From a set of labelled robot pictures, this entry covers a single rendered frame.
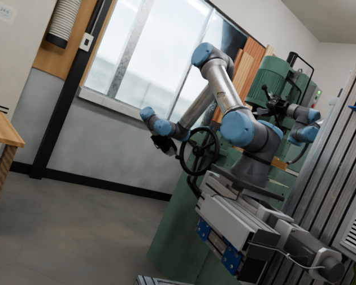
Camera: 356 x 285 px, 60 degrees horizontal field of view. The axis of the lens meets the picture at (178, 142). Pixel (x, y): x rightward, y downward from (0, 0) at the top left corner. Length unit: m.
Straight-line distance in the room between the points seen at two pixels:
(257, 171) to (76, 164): 2.09
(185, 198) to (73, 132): 1.32
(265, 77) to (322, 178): 0.96
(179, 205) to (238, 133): 1.04
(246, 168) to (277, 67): 0.94
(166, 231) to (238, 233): 1.19
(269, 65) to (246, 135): 0.98
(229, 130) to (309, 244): 0.44
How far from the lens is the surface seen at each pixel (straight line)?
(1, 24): 2.38
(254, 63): 3.84
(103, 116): 2.94
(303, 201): 1.22
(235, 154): 1.82
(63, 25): 2.56
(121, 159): 3.16
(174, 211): 2.05
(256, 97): 1.96
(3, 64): 2.39
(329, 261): 0.94
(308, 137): 1.48
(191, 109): 1.53
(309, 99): 2.21
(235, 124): 1.10
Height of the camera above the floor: 0.93
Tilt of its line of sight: 4 degrees down
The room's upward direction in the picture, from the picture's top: 23 degrees clockwise
